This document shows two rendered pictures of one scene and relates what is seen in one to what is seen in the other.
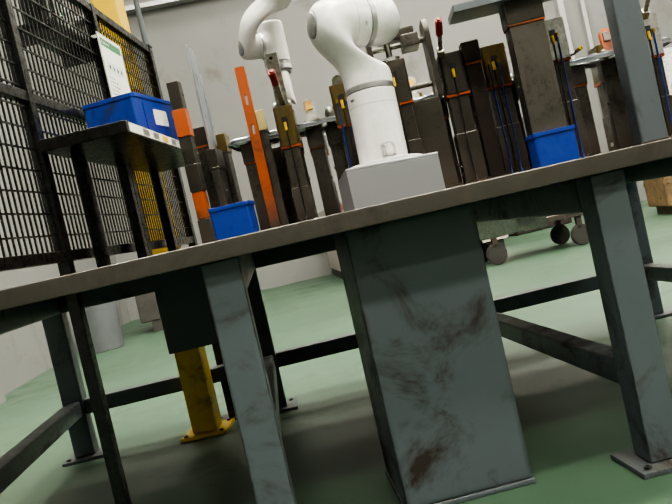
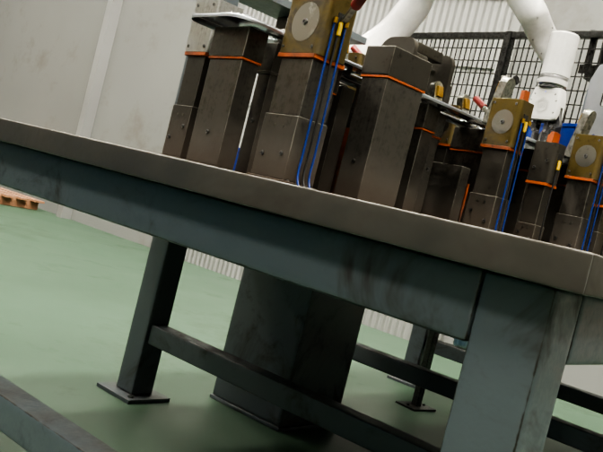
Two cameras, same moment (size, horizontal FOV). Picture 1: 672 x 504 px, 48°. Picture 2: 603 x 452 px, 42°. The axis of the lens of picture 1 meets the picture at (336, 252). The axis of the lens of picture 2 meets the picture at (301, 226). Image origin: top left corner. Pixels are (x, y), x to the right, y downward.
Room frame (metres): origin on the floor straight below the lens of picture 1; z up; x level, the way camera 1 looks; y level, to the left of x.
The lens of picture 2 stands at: (3.58, -2.00, 0.68)
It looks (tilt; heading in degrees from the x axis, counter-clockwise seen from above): 1 degrees down; 135
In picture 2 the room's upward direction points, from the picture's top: 14 degrees clockwise
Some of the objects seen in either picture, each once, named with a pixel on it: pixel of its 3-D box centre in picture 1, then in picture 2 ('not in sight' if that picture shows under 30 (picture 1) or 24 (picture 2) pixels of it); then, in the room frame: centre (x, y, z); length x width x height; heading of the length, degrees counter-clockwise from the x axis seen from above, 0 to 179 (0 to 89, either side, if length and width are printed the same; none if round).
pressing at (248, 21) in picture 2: (443, 97); (434, 108); (2.38, -0.44, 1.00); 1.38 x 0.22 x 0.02; 86
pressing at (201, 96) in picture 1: (202, 98); (597, 117); (2.44, 0.31, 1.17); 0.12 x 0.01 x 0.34; 176
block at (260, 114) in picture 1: (271, 170); not in sight; (2.29, 0.13, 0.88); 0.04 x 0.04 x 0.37; 86
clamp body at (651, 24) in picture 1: (653, 80); (196, 85); (2.16, -0.99, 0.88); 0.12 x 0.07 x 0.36; 176
